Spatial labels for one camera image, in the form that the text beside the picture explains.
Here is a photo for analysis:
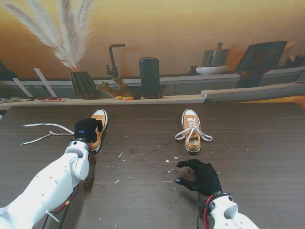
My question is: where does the left robot hand black glove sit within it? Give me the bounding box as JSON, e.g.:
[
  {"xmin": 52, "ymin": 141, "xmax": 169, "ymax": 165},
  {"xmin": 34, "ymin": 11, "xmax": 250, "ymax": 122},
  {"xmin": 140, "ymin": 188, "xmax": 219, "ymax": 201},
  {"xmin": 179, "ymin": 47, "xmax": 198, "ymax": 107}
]
[{"xmin": 73, "ymin": 118, "xmax": 104, "ymax": 144}]

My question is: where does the right robot hand black glove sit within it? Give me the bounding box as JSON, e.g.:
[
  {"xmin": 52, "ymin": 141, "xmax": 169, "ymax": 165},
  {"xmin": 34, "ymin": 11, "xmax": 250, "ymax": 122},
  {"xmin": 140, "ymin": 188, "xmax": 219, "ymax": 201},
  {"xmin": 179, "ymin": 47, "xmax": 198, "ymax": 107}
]
[{"xmin": 175, "ymin": 159, "xmax": 224, "ymax": 198}]

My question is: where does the white shoelace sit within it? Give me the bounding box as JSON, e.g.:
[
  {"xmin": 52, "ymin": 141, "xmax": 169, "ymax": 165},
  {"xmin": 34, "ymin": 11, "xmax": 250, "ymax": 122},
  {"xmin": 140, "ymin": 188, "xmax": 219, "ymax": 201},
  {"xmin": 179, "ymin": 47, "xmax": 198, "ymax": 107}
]
[
  {"xmin": 174, "ymin": 116, "xmax": 213, "ymax": 146},
  {"xmin": 20, "ymin": 123, "xmax": 75, "ymax": 146}
]

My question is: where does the printed kitchen backdrop banner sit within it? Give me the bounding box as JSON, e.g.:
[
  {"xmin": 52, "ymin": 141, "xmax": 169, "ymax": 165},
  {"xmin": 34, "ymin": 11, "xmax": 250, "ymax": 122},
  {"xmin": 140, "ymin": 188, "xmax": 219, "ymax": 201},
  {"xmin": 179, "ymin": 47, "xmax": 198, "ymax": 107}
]
[{"xmin": 0, "ymin": 0, "xmax": 305, "ymax": 110}]

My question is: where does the right arm red cable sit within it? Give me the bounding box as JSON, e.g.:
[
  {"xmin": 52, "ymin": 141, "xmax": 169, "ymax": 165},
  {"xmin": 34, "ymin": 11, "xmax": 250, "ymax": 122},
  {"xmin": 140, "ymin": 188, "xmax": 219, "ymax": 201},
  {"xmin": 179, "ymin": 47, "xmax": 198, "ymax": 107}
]
[{"xmin": 203, "ymin": 194, "xmax": 215, "ymax": 229}]

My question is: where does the arm red cable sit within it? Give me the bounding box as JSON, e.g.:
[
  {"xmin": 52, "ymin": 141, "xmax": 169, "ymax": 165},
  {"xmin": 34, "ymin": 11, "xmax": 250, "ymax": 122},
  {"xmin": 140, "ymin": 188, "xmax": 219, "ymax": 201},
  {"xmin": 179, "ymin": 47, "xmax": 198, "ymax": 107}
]
[
  {"xmin": 203, "ymin": 194, "xmax": 215, "ymax": 229},
  {"xmin": 41, "ymin": 143, "xmax": 92, "ymax": 229}
]

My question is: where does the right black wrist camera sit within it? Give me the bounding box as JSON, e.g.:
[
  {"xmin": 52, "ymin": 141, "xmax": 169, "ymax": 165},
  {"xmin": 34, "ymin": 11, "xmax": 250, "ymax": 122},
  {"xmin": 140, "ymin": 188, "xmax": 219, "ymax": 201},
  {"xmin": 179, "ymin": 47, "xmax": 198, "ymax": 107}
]
[{"xmin": 198, "ymin": 201, "xmax": 208, "ymax": 215}]

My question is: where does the left arm red cable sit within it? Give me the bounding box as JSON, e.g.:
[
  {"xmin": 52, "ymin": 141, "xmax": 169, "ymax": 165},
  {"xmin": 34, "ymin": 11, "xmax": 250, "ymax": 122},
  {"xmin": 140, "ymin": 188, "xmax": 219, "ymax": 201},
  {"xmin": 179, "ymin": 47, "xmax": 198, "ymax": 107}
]
[{"xmin": 41, "ymin": 143, "xmax": 92, "ymax": 229}]

